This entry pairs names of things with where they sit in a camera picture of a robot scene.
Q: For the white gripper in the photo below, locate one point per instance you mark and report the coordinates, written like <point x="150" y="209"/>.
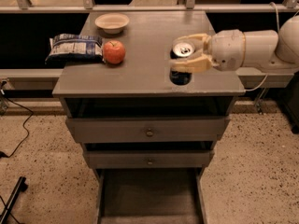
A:
<point x="227" y="49"/>

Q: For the dark pepsi can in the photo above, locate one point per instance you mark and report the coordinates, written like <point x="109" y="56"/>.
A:
<point x="182" y="49"/>

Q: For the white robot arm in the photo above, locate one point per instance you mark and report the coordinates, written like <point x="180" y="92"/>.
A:
<point x="268" y="50"/>

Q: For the grey top drawer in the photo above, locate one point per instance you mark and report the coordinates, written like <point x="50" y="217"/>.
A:
<point x="134" y="130"/>

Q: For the brass top drawer knob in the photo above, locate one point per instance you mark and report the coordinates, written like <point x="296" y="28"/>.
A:
<point x="149" y="132"/>

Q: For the grey wooden drawer cabinet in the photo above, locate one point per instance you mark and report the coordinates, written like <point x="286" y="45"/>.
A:
<point x="141" y="86"/>

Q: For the grey middle drawer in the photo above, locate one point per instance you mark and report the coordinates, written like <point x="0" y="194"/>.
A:
<point x="138" y="159"/>

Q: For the grey open bottom drawer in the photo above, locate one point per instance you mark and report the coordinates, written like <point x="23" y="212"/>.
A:
<point x="150" y="196"/>

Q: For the red apple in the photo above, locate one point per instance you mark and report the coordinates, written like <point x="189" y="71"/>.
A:
<point x="114" y="52"/>

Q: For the white paper bowl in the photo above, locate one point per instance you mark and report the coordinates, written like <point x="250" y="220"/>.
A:
<point x="112" y="23"/>

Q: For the blue white chip bag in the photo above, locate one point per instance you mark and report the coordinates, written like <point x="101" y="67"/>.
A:
<point x="75" y="48"/>

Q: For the black stand foot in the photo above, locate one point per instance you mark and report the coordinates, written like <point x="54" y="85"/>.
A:
<point x="20" y="186"/>

